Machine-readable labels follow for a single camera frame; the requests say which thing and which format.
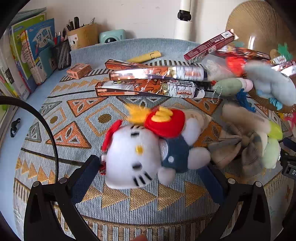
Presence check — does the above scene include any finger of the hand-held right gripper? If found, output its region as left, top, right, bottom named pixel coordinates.
left=283, top=139, right=296, bottom=152
left=280, top=153, right=296, bottom=179

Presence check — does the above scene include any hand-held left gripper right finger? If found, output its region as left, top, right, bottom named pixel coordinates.
left=196, top=165, right=271, bottom=241

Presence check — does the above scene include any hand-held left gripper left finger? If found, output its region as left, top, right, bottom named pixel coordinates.
left=24, top=155, right=102, bottom=241

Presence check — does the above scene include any white cat plush toy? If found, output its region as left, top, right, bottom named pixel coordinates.
left=100, top=104, right=212, bottom=189

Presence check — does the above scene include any pale blue white plush toy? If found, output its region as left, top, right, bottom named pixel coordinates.
left=244, top=62, right=294, bottom=106

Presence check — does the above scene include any pale green plush with chain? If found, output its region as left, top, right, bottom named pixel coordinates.
left=212, top=77, right=255, bottom=106

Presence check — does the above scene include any orange white illustrated pen box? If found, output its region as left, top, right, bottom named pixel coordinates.
left=94, top=80, right=205, bottom=99

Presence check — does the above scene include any dark red pen box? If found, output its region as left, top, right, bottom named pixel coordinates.
left=105, top=59, right=148, bottom=70

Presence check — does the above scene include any gold ribbed plate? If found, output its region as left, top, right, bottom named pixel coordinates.
left=225, top=3, right=296, bottom=59

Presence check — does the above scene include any shiny illustrated pen box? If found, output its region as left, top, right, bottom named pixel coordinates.
left=109, top=65, right=210, bottom=82

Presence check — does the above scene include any blue desktop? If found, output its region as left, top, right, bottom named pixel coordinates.
left=0, top=67, right=296, bottom=241

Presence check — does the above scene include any yellow green plush toy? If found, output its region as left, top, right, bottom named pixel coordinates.
left=261, top=120, right=284, bottom=169

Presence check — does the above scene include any light teal rubber toy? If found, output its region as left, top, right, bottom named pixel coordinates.
left=269, top=97, right=284, bottom=111

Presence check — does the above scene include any grey bow plush toy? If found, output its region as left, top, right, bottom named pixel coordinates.
left=206, top=102, right=270, bottom=178

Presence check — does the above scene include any patterned woven table mat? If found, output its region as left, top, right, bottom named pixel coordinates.
left=13, top=38, right=296, bottom=241

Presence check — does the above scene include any blue yarn charm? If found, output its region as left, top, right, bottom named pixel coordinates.
left=236, top=89, right=256, bottom=113

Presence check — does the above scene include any maroon pen box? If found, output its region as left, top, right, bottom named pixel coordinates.
left=269, top=61, right=296, bottom=78
left=183, top=29, right=239, bottom=62

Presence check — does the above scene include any black toy figure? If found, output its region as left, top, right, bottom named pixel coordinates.
left=10, top=118, right=21, bottom=138

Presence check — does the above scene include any green rubber toy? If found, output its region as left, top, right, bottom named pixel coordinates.
left=275, top=44, right=294, bottom=61

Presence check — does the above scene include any red toy in clear bag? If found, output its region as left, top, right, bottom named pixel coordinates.
left=203, top=54, right=247, bottom=77

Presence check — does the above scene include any small orange box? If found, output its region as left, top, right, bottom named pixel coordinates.
left=67, top=63, right=92, bottom=79

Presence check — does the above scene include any teal notebook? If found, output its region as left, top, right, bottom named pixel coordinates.
left=39, top=47, right=58, bottom=78

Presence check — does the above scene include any black mesh pen holder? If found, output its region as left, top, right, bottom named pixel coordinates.
left=51, top=40, right=72, bottom=70

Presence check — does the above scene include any row of pale books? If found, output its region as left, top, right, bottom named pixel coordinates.
left=0, top=25, right=31, bottom=100

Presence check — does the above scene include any yellow marker pen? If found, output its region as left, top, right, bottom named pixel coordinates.
left=127, top=50, right=162, bottom=63

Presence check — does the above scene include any wooden pen holder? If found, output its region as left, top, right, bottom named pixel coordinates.
left=67, top=23, right=99, bottom=51

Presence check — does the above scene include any bunch of coloured pens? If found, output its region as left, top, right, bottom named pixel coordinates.
left=54, top=28, right=68, bottom=45

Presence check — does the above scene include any blue cover book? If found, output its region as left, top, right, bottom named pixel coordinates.
left=25, top=18, right=56, bottom=85

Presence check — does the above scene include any bunch of dark pens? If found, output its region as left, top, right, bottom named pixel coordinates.
left=66, top=17, right=96, bottom=32

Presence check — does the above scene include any green cover book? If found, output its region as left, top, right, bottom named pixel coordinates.
left=11, top=13, right=47, bottom=80

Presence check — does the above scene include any black cable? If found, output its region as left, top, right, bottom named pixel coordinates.
left=0, top=96, right=59, bottom=184

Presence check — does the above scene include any mint instant camera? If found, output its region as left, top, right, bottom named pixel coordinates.
left=99, top=29, right=126, bottom=44

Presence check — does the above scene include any white lamp post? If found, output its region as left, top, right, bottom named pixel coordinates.
left=173, top=0, right=193, bottom=42

